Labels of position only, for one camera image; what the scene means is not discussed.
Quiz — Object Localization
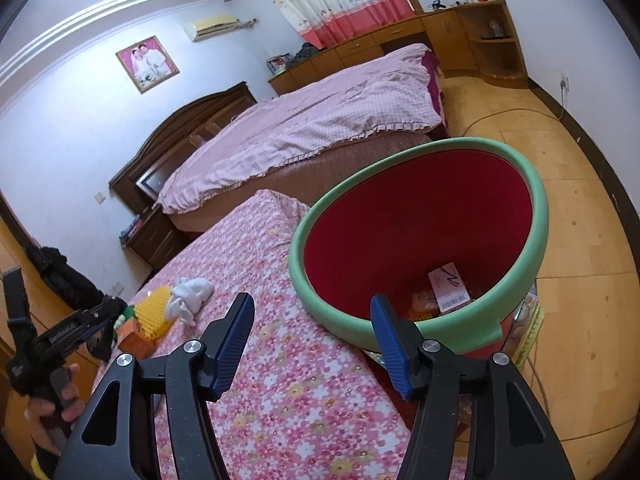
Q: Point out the dark wooden nightstand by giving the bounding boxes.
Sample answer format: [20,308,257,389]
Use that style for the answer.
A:
[120,206,194,269]

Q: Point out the floral curtain with red hem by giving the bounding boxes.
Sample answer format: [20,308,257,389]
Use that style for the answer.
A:
[254,0,417,51]

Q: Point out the clear plastic bag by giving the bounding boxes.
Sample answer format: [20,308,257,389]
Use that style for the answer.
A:
[502,289,547,363]

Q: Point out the red bin with green rim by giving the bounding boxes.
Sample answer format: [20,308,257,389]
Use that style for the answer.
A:
[288,138,550,361]

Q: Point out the orange snack packet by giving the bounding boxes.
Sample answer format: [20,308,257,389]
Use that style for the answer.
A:
[406,289,445,322]

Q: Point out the wooden corner shelf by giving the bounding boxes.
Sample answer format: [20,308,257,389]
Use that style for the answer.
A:
[456,0,529,82]

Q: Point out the black hanging coat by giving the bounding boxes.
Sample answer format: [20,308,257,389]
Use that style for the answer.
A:
[25,246,107,312]

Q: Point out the floor cable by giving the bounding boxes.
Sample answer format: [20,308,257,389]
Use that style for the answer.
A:
[459,85,572,137]

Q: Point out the framed wall photo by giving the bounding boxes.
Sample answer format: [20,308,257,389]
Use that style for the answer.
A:
[115,35,180,94]

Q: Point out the long wooden cabinet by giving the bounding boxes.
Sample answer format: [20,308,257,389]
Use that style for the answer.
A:
[267,10,467,97]

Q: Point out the dark clothes pile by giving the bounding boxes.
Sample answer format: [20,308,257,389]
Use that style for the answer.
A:
[290,42,328,65]

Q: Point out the wall air conditioner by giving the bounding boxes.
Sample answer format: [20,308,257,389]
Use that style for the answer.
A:
[182,14,242,44]

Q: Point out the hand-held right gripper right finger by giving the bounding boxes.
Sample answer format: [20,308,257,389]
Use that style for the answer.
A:
[370,294,576,480]

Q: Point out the white and pink box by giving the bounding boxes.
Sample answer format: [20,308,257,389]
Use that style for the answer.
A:
[427,262,474,316]

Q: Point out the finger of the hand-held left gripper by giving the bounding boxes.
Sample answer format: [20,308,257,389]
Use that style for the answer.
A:
[82,321,115,347]
[80,297,129,325]

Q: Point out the yellow foam net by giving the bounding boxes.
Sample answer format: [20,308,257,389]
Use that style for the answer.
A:
[131,285,174,347]

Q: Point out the white glove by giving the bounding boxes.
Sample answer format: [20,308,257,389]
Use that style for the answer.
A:
[166,276,216,327]

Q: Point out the dark wooden headboard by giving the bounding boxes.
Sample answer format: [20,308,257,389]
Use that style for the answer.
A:
[109,81,258,217]

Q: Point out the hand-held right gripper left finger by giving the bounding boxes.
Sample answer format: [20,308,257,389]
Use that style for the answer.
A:
[52,292,255,480]

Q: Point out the orange box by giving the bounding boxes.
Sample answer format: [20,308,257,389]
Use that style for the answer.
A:
[116,329,157,359]

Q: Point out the pink floral bedsheet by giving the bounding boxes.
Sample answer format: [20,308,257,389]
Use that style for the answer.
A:
[107,189,471,480]

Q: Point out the pink checked blanket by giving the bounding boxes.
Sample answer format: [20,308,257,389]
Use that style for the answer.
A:
[157,42,446,214]

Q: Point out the person's left hand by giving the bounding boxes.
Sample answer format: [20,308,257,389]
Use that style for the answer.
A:
[25,364,82,457]

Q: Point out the items on nightstand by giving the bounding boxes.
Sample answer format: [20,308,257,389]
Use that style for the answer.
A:
[120,214,151,241]

